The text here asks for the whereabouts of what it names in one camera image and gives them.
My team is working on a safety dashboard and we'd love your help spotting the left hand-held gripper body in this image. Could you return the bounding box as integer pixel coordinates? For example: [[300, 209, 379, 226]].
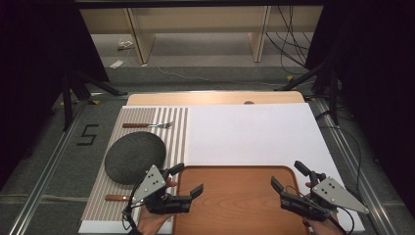
[[130, 164, 194, 215]]

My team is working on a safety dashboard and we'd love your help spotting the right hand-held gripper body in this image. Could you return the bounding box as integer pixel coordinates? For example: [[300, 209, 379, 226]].
[[279, 170, 371, 222]]

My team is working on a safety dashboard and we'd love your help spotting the person's right hand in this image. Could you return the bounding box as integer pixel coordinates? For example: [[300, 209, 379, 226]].
[[301, 181, 344, 235]]

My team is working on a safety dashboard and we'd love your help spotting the person's left hand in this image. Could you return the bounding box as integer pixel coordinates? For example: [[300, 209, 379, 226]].
[[136, 177, 179, 235]]

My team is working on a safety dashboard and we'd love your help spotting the striped placemat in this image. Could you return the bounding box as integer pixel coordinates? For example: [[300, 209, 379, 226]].
[[80, 107, 190, 223]]

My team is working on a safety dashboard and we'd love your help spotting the dark grey round plate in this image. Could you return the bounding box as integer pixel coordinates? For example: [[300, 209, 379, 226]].
[[104, 130, 167, 186]]

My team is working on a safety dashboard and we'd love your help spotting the brown wooden tray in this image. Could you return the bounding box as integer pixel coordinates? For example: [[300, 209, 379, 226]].
[[171, 164, 309, 235]]

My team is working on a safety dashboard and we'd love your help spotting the white board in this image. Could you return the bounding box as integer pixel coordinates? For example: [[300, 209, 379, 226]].
[[77, 102, 366, 234]]

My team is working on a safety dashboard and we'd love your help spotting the black metal stand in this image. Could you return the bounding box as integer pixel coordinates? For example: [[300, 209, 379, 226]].
[[62, 70, 129, 131], [273, 55, 341, 125]]

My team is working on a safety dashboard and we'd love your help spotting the dark curtain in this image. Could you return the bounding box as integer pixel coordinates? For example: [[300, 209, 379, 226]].
[[304, 0, 415, 216], [0, 0, 111, 190]]

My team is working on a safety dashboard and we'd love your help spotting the light wooden desk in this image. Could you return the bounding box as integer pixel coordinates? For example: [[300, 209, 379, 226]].
[[79, 5, 324, 65]]

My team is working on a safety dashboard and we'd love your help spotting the aluminium rail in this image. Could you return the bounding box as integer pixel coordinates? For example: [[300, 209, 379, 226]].
[[8, 94, 128, 235], [309, 97, 399, 235]]

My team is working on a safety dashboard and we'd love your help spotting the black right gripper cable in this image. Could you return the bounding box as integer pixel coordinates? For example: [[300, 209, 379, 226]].
[[327, 205, 356, 235]]

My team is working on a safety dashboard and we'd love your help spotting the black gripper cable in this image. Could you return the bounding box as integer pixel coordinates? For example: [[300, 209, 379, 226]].
[[121, 177, 148, 235], [327, 205, 356, 235]]

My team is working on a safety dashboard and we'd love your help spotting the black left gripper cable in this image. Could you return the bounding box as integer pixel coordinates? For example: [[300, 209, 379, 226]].
[[121, 177, 148, 235]]

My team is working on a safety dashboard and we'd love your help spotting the knife with wooden handle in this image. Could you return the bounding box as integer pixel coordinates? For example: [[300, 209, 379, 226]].
[[104, 194, 131, 202]]

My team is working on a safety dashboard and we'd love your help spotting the thin black floor cable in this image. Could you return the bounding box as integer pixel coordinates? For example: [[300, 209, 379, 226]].
[[314, 111, 363, 200]]

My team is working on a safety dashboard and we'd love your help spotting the fork with wooden handle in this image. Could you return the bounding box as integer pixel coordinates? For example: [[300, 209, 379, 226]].
[[121, 121, 173, 129]]

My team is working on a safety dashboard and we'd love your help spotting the bundle of black hanging cables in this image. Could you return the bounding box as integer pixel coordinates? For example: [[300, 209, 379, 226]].
[[265, 5, 314, 76]]

